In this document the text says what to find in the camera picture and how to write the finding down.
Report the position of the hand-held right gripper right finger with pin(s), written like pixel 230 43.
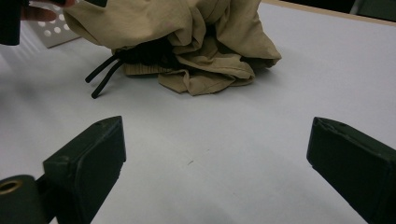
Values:
pixel 358 168

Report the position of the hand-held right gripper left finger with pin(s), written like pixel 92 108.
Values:
pixel 84 168

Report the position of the white perforated basket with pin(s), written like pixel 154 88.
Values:
pixel 59 39

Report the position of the white table cover board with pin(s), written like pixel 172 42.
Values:
pixel 218 140

